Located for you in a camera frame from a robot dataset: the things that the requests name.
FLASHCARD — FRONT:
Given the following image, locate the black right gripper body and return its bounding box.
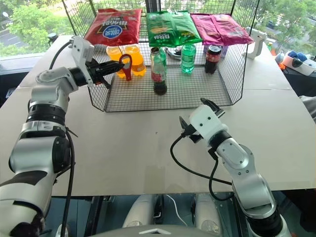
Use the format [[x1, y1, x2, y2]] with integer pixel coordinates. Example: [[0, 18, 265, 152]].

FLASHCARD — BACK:
[[181, 124, 202, 145]]

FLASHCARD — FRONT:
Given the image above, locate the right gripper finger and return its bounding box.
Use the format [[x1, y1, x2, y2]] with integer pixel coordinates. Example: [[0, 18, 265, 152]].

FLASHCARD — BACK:
[[178, 116, 191, 132], [200, 97, 226, 118]]

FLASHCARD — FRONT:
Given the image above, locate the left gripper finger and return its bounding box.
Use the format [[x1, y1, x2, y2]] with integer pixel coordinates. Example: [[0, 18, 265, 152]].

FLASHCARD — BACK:
[[98, 61, 125, 70], [99, 67, 124, 77]]

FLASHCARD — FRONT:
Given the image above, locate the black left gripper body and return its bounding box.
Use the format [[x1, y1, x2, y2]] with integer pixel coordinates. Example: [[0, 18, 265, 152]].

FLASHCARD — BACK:
[[85, 61, 112, 90]]

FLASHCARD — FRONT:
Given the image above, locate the red bottle opener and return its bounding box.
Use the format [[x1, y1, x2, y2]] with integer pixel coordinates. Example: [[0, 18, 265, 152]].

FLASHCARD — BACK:
[[118, 54, 133, 82]]

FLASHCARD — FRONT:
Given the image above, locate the orange soda plastic bottle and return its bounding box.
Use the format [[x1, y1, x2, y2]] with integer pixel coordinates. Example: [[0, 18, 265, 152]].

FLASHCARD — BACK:
[[122, 44, 147, 77], [106, 45, 124, 79]]

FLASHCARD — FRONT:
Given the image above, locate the dark cola plastic bottle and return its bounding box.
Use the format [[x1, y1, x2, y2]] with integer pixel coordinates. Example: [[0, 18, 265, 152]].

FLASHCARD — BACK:
[[204, 44, 223, 75]]

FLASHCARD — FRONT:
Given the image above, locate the glass cola bottle red label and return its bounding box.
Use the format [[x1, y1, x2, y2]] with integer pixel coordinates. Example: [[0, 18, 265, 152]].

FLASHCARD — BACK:
[[150, 47, 168, 96]]

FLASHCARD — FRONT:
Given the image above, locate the green plastic soda bottle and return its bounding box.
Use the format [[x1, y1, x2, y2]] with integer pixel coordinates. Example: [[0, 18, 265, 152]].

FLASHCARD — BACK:
[[180, 43, 197, 75]]

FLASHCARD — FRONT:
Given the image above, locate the red chips bag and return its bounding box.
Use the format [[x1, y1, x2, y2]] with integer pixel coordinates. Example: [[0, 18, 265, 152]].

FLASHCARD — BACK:
[[83, 8, 143, 47]]

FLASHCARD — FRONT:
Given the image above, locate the black round object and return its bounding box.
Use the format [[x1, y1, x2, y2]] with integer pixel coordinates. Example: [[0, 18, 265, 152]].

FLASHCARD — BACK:
[[47, 32, 59, 45]]

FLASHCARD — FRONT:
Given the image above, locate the green chips bag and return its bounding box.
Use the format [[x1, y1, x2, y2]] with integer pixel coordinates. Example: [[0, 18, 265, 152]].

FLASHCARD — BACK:
[[146, 10, 203, 48]]

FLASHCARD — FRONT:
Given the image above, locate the white handheld device stand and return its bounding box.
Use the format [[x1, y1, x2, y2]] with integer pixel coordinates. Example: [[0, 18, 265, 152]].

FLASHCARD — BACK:
[[242, 26, 268, 60]]

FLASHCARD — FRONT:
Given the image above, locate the pink chips bag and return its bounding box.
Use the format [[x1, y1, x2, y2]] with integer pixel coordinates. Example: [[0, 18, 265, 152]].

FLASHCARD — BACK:
[[191, 13, 255, 46]]

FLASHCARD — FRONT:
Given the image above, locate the white rounded robot leg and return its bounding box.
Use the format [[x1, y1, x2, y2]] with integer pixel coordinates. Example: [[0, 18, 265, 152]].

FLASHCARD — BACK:
[[121, 194, 164, 228], [194, 193, 223, 231]]

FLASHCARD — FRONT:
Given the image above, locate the white and blue device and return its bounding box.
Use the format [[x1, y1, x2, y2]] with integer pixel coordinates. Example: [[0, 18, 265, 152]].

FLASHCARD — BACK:
[[275, 50, 316, 77]]

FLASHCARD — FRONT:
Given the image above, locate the grey cloth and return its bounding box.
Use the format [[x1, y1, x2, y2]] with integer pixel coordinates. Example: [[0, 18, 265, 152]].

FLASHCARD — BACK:
[[299, 94, 316, 122]]

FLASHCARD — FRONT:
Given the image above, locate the grey robot torso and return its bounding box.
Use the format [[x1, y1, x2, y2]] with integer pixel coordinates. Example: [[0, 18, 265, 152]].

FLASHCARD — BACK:
[[88, 223, 250, 237]]

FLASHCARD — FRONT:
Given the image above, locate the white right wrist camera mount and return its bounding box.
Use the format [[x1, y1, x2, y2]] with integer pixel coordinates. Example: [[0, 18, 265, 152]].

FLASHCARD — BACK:
[[188, 104, 229, 147]]

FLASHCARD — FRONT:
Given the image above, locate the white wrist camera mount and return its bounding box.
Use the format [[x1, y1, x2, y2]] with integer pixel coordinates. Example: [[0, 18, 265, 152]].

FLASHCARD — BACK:
[[68, 36, 96, 87], [188, 104, 229, 147]]

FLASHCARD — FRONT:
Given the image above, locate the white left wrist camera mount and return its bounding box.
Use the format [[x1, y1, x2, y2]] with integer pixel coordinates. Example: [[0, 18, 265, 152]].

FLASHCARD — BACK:
[[68, 36, 96, 87]]

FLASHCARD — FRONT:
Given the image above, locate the black wire mesh rack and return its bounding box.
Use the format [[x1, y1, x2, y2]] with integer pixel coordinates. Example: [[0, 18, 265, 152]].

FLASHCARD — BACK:
[[61, 0, 260, 113]]

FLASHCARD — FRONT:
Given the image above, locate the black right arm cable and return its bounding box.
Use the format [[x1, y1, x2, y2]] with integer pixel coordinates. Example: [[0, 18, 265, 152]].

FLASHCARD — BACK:
[[170, 133, 235, 201]]

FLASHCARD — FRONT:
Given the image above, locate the thin white cable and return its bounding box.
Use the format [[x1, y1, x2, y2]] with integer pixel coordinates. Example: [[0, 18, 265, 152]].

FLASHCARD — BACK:
[[165, 194, 184, 226]]

